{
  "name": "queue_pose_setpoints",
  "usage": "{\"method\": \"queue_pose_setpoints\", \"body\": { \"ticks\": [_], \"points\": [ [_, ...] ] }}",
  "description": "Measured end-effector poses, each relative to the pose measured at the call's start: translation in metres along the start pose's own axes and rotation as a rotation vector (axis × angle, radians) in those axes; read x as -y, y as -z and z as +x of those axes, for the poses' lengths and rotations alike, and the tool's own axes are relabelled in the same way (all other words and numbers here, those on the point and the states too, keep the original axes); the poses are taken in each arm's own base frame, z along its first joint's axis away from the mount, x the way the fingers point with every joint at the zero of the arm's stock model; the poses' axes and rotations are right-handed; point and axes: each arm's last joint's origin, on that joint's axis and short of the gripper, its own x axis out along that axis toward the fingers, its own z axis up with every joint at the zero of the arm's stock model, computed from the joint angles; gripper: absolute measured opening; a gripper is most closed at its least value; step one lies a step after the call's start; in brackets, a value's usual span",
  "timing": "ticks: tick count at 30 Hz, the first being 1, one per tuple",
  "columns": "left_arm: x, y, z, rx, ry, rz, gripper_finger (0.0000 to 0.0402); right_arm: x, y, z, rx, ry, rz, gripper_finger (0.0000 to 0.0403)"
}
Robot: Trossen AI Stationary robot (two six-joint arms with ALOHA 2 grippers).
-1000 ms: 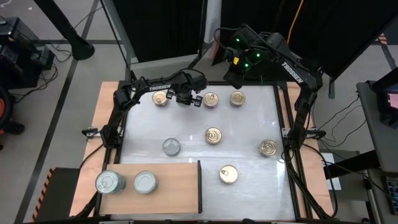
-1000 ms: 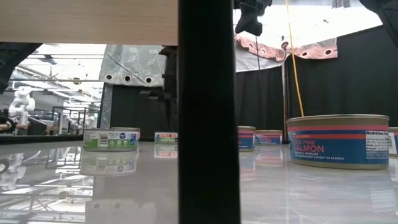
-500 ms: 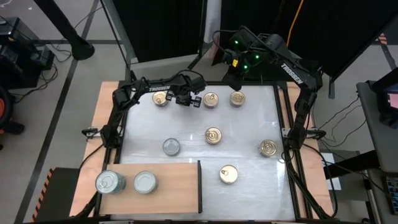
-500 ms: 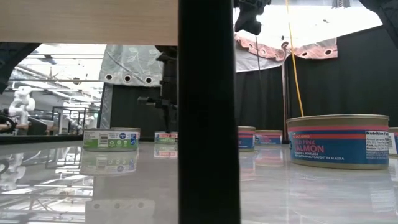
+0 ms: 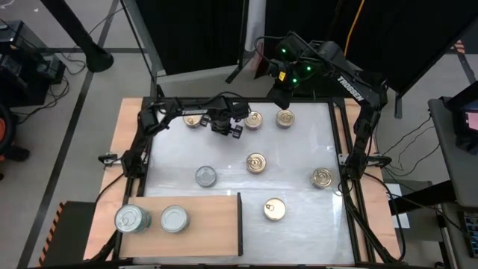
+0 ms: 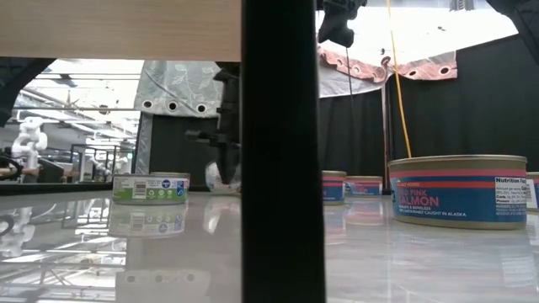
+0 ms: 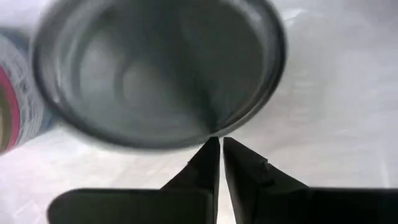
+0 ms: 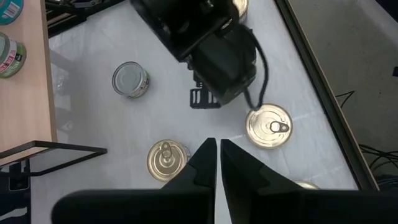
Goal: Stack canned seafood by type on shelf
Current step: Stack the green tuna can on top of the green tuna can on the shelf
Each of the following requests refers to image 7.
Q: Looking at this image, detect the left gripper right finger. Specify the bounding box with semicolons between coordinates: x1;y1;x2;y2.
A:
223;136;398;224

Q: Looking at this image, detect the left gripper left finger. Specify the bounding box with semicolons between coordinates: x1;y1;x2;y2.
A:
46;136;221;224

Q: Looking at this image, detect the green tuna can silver lid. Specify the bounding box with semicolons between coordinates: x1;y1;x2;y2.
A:
30;0;287;152

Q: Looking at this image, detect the blue salmon can gold lid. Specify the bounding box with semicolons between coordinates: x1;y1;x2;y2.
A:
0;26;60;155

